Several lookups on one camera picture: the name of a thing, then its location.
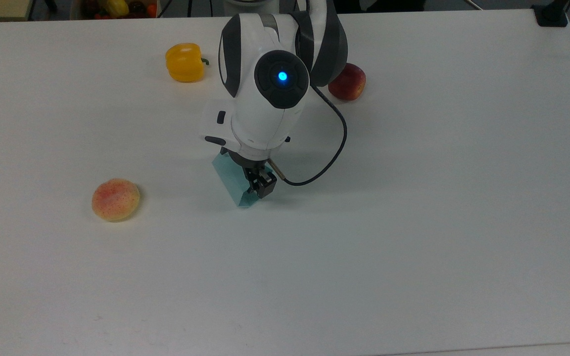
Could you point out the yellow toy fruit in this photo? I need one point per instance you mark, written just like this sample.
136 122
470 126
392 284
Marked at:
117 7

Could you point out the yellow bell pepper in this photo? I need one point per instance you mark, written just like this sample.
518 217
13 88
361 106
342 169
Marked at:
184 63

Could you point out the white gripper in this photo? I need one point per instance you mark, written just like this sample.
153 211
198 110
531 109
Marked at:
215 128

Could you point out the teal faceted mug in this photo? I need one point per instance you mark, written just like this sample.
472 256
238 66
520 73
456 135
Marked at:
230 183

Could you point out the box of toy fruit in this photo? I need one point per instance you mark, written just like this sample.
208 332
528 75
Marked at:
92 10

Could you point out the orange pink peach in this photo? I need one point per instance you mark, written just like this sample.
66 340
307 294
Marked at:
116 200

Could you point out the red apple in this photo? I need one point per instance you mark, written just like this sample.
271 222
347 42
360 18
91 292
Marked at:
352 86

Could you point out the small orange toy fruit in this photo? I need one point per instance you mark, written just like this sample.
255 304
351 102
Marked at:
152 10

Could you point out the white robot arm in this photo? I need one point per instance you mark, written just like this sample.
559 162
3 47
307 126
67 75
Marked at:
265 113

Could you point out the black table clamp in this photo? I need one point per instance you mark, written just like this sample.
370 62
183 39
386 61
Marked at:
552 15

